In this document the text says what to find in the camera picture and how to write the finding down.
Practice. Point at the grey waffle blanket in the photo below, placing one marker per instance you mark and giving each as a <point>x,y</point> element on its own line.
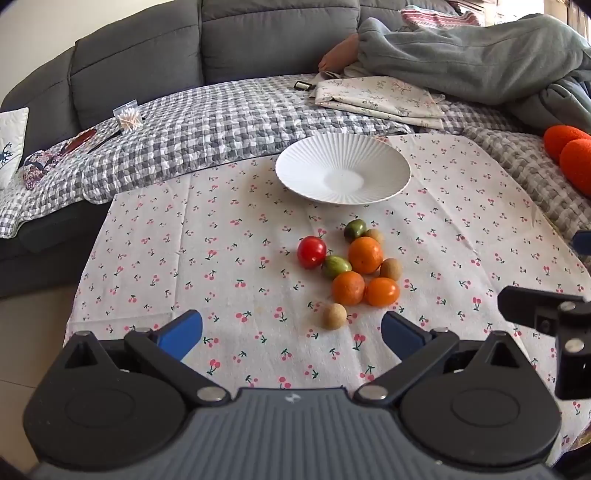
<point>521,161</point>

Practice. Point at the grey sofa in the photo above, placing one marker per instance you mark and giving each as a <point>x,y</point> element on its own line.
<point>258,41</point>

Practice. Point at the dark green tomato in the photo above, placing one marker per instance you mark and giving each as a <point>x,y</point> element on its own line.
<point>354,229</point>

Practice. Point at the clear cotton swab box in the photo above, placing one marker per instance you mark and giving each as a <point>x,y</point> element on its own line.
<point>128,119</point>

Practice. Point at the small orange tomato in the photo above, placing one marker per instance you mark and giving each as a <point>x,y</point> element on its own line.
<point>382,291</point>

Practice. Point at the red tomato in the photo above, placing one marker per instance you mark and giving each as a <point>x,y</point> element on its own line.
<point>311,251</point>

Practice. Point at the white deer print cushion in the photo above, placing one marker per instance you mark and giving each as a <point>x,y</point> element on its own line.
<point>11,147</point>

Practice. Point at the small black item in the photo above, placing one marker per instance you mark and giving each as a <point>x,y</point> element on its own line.
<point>302,86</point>

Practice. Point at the orange plush pillow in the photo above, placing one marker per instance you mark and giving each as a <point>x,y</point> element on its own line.
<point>572,152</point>

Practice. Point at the cherry print tablecloth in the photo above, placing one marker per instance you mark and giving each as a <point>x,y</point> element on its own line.
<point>207,258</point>

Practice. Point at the blue-grey blanket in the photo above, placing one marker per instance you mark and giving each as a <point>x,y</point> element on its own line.
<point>563,101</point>

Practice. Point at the paisley patterned cloth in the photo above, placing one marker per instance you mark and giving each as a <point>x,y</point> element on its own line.
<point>46,161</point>

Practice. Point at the pink patterned pillow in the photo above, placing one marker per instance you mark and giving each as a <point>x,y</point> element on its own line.
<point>438,17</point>

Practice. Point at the orange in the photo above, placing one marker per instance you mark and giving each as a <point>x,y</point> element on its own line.
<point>364,254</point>
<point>348,288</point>

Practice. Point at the white ribbed plate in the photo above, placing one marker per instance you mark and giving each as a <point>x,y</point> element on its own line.
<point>341,170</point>

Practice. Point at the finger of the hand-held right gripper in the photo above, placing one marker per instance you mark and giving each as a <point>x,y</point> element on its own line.
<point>583,242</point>
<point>526,307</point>

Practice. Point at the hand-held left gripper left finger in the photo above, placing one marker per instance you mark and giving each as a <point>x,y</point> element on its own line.
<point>181,334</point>

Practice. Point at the small brown fruit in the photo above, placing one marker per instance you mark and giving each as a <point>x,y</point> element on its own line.
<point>391,270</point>
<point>334,316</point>
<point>376,235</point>

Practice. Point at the grey checked quilt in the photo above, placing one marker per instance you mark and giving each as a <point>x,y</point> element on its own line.
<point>207,124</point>

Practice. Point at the light green tomato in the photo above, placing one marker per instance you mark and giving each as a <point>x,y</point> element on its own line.
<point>334,266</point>

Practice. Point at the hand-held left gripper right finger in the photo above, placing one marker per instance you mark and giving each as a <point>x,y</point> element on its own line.
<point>400,336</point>

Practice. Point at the folded floral cloth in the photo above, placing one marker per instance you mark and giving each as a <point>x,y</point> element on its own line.
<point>369,94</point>

